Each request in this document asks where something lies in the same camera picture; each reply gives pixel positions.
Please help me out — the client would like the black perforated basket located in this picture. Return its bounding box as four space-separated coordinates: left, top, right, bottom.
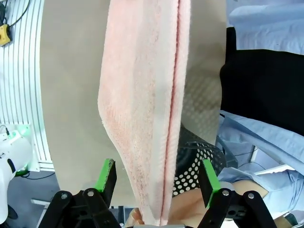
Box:
172 127 227 197

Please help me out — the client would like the white slotted mounting plate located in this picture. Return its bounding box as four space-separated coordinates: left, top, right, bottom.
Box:
0 0 55 172

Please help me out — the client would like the person in light blue shirt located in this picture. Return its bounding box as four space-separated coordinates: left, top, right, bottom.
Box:
216 0 304 223

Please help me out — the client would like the pink towel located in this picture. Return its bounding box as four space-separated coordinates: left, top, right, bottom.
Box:
97 0 192 226

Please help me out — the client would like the right gripper black-green left finger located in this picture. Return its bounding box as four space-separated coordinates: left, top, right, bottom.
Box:
35 158 122 228

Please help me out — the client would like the person's left hand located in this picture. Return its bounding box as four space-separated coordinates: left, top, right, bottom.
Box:
125 186 209 226

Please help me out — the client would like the yellow control box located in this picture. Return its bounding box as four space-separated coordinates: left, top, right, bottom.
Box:
0 23 12 48

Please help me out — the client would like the person's left forearm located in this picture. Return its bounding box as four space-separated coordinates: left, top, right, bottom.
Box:
231 166 304 216

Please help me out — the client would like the black floor cable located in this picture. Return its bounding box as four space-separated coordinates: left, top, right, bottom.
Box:
18 170 56 181

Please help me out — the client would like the right gripper black-green right finger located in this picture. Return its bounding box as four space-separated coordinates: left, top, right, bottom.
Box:
197 158 279 228

